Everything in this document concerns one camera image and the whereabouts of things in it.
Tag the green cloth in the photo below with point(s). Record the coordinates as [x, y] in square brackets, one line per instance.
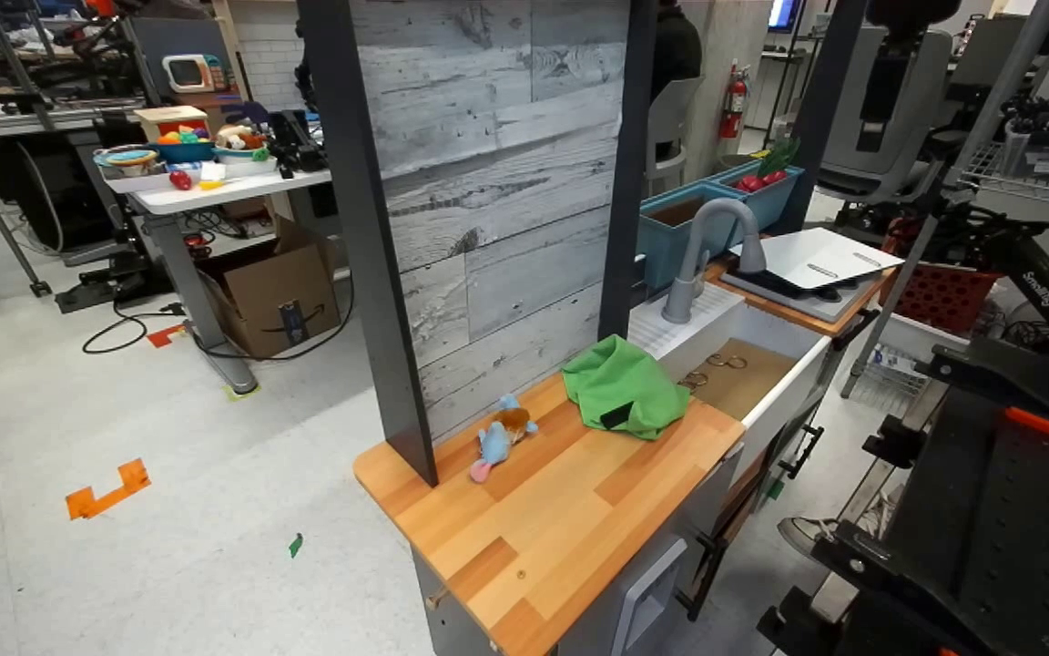
[619, 385]

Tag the red mesh basket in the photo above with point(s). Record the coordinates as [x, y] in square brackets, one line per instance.
[947, 295]

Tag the black vertical post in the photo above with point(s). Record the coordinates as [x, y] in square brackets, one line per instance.
[624, 184]
[367, 243]
[822, 112]

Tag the red fire extinguisher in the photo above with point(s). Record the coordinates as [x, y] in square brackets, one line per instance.
[734, 112]

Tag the wooden countertop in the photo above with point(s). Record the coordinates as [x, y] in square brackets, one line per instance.
[549, 512]

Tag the teal plastic bin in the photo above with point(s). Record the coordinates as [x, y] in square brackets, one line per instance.
[658, 256]
[779, 207]

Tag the grey wood backsplash panel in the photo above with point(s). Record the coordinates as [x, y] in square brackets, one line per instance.
[489, 184]

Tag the blue bowl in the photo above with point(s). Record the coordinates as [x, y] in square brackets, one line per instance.
[184, 151]

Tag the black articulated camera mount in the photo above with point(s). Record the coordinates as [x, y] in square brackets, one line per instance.
[1036, 273]

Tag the cardboard box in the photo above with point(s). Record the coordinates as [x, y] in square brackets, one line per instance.
[272, 295]

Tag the white table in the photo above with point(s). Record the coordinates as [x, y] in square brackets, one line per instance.
[221, 186]

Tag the wooden toy box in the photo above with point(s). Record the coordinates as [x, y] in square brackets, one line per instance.
[174, 120]

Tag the white tray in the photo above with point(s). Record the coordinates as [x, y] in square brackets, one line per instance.
[829, 256]

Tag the orange floor tape mark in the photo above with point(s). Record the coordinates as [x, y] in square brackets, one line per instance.
[107, 493]

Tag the black perforated workbench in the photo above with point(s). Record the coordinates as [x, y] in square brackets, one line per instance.
[1009, 535]

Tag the white sink basin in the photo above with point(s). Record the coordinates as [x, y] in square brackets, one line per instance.
[670, 322]

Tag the black table gadget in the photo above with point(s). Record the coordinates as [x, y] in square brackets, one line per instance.
[291, 141]

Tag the grey toy faucet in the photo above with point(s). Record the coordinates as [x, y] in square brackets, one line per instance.
[677, 295]

